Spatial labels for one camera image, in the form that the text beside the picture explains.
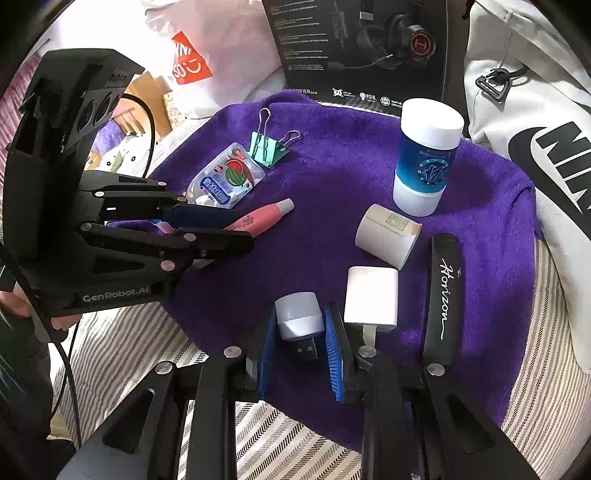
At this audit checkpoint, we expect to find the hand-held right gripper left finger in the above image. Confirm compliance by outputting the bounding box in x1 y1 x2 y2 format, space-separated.
99 305 280 480

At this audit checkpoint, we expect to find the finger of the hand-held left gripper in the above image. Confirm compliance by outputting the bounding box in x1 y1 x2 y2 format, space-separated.
76 172 242 234
78 220 256 280

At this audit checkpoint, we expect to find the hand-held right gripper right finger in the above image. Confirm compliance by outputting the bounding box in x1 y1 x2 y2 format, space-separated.
323 302 541 480

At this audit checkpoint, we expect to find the clear candy bottle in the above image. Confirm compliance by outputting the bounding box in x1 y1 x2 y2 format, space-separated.
185 141 267 209

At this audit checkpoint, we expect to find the white USB night light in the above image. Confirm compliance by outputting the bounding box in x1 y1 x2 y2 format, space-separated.
274 292 325 364

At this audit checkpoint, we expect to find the pink tube pen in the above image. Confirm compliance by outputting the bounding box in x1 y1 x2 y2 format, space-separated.
150 198 296 241

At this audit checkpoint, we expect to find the white charger adapter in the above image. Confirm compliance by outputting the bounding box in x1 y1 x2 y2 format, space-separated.
344 265 399 347

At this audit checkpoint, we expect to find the black rectangular lighter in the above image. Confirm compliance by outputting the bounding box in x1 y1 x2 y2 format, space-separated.
422 233 465 368

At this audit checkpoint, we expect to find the small white cylinder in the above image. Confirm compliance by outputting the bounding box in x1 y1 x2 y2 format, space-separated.
354 203 423 271

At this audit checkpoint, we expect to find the person's left hand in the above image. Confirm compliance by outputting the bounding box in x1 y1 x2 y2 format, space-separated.
0 277 78 343

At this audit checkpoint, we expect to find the white dotted cloth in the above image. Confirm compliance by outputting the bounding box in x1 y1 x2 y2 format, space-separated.
90 133 155 178

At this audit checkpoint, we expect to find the teal binder clip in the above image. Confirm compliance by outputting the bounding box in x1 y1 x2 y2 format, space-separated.
247 108 302 169

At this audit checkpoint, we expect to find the printed kraft box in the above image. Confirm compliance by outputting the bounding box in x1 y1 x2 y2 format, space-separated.
161 90 188 132

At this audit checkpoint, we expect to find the purple towel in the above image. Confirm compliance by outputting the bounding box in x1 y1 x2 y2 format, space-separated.
92 88 544 455

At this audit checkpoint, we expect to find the striped bedspread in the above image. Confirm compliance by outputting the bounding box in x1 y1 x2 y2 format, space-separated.
46 106 591 480

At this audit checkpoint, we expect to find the brown cardboard box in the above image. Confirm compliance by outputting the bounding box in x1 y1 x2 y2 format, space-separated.
124 71 172 139

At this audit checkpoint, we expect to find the white shopping bag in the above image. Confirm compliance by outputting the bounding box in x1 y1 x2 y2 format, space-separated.
142 0 283 118

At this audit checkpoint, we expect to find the blue and white canister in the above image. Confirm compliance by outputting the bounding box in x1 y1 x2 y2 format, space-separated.
392 97 465 217

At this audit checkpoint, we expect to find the black headset box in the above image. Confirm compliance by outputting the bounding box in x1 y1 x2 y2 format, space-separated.
261 0 452 106

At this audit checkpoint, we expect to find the grey sports bag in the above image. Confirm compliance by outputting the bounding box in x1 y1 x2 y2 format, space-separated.
461 0 591 376

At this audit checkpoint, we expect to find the black cable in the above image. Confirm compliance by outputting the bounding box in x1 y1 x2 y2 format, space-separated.
16 92 158 446

